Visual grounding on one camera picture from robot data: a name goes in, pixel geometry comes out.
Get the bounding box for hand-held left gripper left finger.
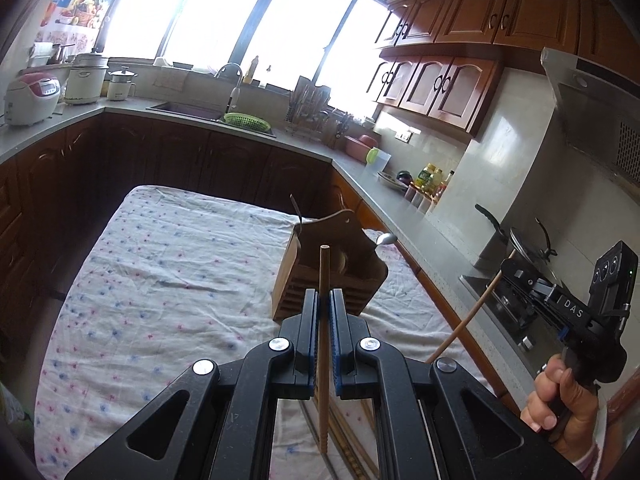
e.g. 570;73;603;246
65;289;321;480

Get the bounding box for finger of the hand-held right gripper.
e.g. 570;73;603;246
501;280;549;330
501;258;557;302

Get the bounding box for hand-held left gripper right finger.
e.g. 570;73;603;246
327;289;583;480

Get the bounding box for wooden chopstick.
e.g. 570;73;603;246
320;244;331;454
425;251;517;364

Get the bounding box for wooden utensil holder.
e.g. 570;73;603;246
271;208;389;322

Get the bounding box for person's right hand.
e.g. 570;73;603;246
520;354;601;456

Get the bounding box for glass pan lid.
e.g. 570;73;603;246
509;217;559;286

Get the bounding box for gas stove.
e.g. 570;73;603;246
460;272;557;367

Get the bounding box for green label oil bottle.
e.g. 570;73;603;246
415;162;435;194

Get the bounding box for white bowl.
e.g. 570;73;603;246
377;171;409;192

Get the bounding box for floral tablecloth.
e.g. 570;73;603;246
34;185;502;480

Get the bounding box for steel range hood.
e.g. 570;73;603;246
541;47;640;187

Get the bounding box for pink plastic container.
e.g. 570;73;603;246
345;133;381;163

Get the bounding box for knife and scissors holder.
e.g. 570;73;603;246
333;112;354;150

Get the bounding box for green plastic basket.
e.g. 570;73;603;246
223;112;273;134

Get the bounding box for metal dish rack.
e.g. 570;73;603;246
285;76;341;144

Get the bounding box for wooden base cabinets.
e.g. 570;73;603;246
0;112;524;417

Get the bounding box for steel kitchen sink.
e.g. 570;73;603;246
146;101;276;139

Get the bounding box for chrome faucet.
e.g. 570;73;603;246
215;62;245;114

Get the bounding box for small white electric pot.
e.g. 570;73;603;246
107;66;139;102

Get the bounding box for large white steamer pot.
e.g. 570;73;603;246
65;51;110;106

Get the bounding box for kitchen window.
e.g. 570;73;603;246
104;0;402;107

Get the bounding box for white and red rice cooker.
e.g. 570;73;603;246
4;72;62;127

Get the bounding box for black pan handle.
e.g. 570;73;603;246
475;204;517;272

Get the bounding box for clear pitcher with green handle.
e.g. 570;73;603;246
366;147;392;171

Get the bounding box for glass door wall cabinet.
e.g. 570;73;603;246
367;55;504;136

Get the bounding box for wooden wall cabinet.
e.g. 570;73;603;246
375;0;640;70

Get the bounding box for tropical fruit wall poster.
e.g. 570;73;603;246
37;0;139;47

